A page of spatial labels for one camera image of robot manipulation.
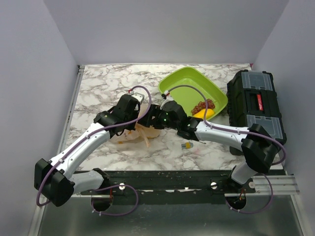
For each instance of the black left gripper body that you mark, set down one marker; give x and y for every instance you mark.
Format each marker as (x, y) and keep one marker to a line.
(134, 117)

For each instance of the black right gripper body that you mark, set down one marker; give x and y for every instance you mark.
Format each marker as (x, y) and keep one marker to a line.
(160, 121)

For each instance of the translucent orange plastic bag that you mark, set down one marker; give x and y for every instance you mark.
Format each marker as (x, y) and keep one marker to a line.
(140, 134)

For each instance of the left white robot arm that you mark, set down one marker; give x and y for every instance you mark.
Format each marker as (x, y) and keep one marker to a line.
(56, 178)

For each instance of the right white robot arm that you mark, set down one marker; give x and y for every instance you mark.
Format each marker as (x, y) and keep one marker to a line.
(258, 148)

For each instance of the red fake grapes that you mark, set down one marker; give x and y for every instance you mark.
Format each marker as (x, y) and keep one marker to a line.
(202, 105)

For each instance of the yellow fake mango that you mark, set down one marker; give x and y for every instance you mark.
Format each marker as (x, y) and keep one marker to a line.
(207, 114)

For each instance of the hex key set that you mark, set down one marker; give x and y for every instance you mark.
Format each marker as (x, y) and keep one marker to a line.
(187, 145)

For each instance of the green plastic tray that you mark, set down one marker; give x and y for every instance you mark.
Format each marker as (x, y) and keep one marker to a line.
(195, 83)

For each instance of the black plastic toolbox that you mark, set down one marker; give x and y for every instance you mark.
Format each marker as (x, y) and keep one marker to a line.
(252, 99)

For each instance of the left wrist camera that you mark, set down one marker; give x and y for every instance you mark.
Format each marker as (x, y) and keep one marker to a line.
(140, 97)

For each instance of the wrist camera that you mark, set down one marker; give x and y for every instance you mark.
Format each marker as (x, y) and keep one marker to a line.
(140, 97)
(166, 96)

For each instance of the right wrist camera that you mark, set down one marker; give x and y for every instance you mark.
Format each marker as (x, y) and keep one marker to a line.
(166, 96)

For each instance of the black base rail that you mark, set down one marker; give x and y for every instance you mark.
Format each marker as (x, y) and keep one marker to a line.
(167, 188)

